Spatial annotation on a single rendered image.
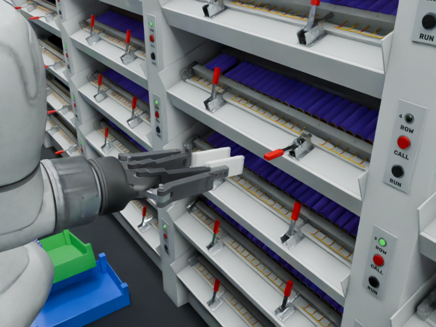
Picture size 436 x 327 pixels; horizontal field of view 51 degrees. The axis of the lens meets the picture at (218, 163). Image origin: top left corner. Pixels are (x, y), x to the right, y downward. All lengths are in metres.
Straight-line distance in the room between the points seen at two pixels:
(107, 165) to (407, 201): 0.40
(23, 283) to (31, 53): 0.59
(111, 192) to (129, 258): 1.18
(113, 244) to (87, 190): 1.27
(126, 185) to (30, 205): 0.12
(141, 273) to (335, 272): 0.94
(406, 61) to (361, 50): 0.10
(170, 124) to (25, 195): 0.71
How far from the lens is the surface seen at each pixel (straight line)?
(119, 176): 0.59
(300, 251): 0.91
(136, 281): 1.66
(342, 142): 0.80
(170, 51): 1.13
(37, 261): 0.99
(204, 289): 1.39
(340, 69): 0.70
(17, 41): 0.43
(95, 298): 1.62
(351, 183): 0.75
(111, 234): 1.88
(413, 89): 0.63
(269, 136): 0.88
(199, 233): 1.26
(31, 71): 0.44
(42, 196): 0.55
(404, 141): 0.64
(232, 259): 1.18
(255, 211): 1.00
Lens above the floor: 1.11
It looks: 28 degrees down
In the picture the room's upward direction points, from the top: straight up
